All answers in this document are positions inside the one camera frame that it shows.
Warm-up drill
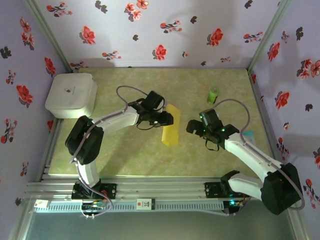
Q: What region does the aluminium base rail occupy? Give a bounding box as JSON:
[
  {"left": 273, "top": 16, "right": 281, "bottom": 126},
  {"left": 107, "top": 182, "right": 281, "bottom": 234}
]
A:
[{"left": 23, "top": 176, "right": 263, "bottom": 201}]

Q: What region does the teal snack packet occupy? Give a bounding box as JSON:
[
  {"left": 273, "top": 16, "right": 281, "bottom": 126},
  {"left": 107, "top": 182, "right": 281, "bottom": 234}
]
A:
[{"left": 243, "top": 131, "right": 256, "bottom": 145}]

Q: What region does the small controller board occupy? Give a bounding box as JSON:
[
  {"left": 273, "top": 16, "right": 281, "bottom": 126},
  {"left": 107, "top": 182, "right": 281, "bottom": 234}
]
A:
[
  {"left": 81, "top": 201, "right": 107, "bottom": 211},
  {"left": 223, "top": 198, "right": 247, "bottom": 210}
]

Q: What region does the aluminium lower frame bar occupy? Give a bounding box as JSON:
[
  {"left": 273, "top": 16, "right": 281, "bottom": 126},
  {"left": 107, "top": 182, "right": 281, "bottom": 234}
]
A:
[
  {"left": 9, "top": 199, "right": 33, "bottom": 240},
  {"left": 287, "top": 212, "right": 308, "bottom": 240}
]

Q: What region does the white label with red mark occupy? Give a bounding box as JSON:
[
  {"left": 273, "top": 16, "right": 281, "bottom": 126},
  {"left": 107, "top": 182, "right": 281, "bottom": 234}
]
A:
[{"left": 136, "top": 198, "right": 156, "bottom": 211}]

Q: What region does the white plastic lidded box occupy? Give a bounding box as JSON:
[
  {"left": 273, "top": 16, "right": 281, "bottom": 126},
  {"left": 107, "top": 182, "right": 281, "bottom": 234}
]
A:
[{"left": 44, "top": 72, "right": 98, "bottom": 120}]

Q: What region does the green bottle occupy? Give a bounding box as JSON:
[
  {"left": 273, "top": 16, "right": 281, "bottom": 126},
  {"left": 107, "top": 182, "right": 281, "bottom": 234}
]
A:
[{"left": 206, "top": 86, "right": 221, "bottom": 106}]

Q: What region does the yellow paper sheet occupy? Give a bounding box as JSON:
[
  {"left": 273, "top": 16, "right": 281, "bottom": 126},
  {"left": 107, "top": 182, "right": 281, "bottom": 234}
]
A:
[{"left": 161, "top": 103, "right": 181, "bottom": 147}]

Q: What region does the grey slotted cable duct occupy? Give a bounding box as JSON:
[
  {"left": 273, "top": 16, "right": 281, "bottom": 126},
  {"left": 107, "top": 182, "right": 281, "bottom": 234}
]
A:
[{"left": 33, "top": 199, "right": 225, "bottom": 214}]

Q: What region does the small white sticker card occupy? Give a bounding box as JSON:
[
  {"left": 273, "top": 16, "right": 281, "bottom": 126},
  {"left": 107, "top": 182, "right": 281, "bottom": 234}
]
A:
[{"left": 33, "top": 199, "right": 50, "bottom": 210}]

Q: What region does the aluminium corner post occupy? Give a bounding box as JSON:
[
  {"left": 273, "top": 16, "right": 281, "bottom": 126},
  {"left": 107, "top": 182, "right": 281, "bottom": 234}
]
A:
[
  {"left": 247, "top": 0, "right": 292, "bottom": 71},
  {"left": 23, "top": 0, "right": 73, "bottom": 73}
]

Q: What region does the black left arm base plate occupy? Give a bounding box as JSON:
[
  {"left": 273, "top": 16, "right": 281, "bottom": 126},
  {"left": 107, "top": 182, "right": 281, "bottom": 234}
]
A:
[{"left": 71, "top": 182, "right": 118, "bottom": 200}]

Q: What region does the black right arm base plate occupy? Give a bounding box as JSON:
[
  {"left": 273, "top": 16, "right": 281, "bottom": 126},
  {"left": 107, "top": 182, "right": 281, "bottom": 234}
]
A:
[{"left": 204, "top": 181, "right": 226, "bottom": 199}]

